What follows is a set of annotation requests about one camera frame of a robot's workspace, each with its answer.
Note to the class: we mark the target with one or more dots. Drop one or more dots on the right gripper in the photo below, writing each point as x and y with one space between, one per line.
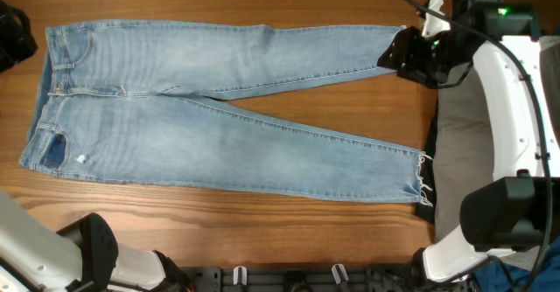
406 45

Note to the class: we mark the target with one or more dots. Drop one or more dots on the light blue denim jeans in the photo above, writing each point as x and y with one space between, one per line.
151 102

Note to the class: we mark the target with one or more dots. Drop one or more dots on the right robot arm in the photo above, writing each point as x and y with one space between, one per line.
519 210

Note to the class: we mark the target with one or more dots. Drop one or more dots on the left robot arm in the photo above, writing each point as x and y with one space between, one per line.
85 255

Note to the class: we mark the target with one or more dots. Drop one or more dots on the grey folded shorts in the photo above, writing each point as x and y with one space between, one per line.
464 158

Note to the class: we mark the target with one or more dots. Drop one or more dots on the dark blue folded garment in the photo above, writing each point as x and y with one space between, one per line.
491 278

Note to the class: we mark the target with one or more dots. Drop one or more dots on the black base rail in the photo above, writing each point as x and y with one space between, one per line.
215 279

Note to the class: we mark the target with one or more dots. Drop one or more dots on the right grey rail clip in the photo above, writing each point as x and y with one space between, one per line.
339 274

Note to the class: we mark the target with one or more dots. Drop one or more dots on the grey rail clip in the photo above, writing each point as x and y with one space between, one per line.
240 276
339 274

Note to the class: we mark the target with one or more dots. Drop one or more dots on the left grey rail clip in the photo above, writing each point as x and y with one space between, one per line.
240 276

